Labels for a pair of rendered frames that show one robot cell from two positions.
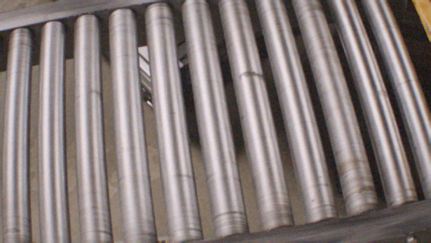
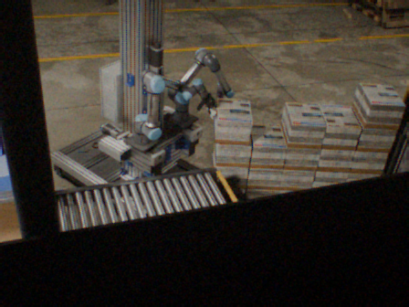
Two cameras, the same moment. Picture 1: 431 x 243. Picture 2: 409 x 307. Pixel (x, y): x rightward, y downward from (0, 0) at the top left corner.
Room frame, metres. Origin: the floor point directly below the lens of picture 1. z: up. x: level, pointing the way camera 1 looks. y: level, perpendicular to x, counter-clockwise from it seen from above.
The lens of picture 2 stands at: (-1.98, 0.69, 3.10)
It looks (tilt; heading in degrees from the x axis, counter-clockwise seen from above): 36 degrees down; 342
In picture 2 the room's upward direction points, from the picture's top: 5 degrees clockwise
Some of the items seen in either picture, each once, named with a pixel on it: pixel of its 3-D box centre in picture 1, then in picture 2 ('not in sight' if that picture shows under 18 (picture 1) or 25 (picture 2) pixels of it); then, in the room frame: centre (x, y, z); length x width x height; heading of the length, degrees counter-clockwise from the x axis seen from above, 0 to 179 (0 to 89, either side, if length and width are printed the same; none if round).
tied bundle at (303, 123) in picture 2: not in sight; (302, 125); (1.18, -1.22, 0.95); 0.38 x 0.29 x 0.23; 166
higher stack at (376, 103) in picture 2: not in sight; (361, 157); (1.03, -1.79, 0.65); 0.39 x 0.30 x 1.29; 166
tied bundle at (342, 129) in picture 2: not in sight; (335, 127); (1.11, -1.50, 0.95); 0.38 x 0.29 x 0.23; 165
